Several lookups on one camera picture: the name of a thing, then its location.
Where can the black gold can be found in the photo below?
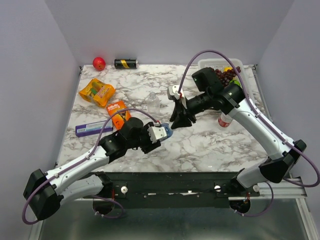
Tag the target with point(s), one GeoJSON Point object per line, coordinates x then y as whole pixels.
{"type": "Point", "coordinates": [126, 63]}

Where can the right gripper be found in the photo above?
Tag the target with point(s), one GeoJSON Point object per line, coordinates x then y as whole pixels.
{"type": "Point", "coordinates": [180, 108]}

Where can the orange razor box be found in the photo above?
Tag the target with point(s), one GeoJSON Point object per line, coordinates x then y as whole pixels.
{"type": "Point", "coordinates": [119, 118]}

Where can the purple toothpaste box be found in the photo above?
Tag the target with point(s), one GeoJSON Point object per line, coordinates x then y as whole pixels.
{"type": "Point", "coordinates": [93, 128]}

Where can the red label plastic bottle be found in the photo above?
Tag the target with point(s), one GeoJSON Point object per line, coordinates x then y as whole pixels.
{"type": "Point", "coordinates": [224, 120]}

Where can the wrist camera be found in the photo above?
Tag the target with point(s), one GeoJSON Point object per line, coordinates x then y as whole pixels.
{"type": "Point", "coordinates": [157, 133]}
{"type": "Point", "coordinates": [173, 94]}

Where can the green apple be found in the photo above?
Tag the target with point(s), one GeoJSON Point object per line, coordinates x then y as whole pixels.
{"type": "Point", "coordinates": [236, 82]}

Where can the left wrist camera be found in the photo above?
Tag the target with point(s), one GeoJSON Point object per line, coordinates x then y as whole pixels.
{"type": "Point", "coordinates": [157, 133]}

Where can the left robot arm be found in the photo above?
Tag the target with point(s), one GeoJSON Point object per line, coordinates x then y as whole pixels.
{"type": "Point", "coordinates": [46, 191]}

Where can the yellow lemon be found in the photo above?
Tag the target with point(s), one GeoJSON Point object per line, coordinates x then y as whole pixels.
{"type": "Point", "coordinates": [227, 69]}

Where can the white fruit basket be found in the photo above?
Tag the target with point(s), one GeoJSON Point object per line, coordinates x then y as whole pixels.
{"type": "Point", "coordinates": [221, 63]}

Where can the orange snack bag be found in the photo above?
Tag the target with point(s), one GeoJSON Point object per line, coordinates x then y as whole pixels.
{"type": "Point", "coordinates": [97, 92]}

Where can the blue label plastic bottle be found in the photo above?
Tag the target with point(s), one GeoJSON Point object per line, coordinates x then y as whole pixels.
{"type": "Point", "coordinates": [168, 130]}

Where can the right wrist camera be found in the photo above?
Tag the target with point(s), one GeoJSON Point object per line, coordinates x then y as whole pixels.
{"type": "Point", "coordinates": [173, 94]}

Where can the clear plastic bottle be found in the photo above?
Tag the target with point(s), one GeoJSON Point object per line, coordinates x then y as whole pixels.
{"type": "Point", "coordinates": [153, 103]}

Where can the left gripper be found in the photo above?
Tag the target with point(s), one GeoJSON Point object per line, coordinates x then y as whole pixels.
{"type": "Point", "coordinates": [150, 146]}

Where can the red apple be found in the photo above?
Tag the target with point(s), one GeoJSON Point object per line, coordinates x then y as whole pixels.
{"type": "Point", "coordinates": [99, 63]}

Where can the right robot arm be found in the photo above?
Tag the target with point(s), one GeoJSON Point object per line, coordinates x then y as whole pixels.
{"type": "Point", "coordinates": [232, 102]}

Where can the purple grape bunch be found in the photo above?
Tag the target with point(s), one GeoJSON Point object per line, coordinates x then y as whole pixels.
{"type": "Point", "coordinates": [226, 78]}

